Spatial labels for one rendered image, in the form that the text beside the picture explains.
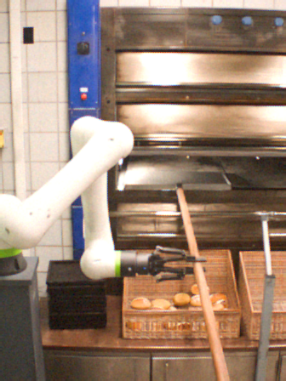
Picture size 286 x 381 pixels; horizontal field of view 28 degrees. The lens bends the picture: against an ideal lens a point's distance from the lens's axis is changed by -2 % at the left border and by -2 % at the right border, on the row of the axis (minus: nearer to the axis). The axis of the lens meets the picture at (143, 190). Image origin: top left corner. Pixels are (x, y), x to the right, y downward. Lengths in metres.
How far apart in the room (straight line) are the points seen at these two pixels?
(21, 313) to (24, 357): 0.17
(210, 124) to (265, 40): 0.51
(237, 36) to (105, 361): 1.69
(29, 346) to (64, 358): 0.78
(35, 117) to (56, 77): 0.23
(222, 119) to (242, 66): 0.28
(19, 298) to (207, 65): 1.54
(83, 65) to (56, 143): 0.42
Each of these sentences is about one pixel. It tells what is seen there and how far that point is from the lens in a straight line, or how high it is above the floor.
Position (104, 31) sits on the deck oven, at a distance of 2.86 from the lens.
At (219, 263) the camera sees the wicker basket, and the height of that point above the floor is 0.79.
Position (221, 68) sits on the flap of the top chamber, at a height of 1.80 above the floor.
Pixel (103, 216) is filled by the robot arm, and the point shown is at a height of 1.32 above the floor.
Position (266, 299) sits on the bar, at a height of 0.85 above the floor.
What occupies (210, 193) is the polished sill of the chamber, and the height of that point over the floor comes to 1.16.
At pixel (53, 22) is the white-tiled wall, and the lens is 2.89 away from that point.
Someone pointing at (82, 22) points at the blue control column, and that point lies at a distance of 2.83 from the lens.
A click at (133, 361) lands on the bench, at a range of 2.72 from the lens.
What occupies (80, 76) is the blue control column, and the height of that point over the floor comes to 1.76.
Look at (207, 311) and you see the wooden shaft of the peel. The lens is 1.67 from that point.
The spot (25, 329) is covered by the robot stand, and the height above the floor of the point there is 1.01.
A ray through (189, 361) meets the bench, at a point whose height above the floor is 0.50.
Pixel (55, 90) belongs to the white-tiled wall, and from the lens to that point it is 2.90.
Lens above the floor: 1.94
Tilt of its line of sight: 15 degrees down
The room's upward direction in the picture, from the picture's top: straight up
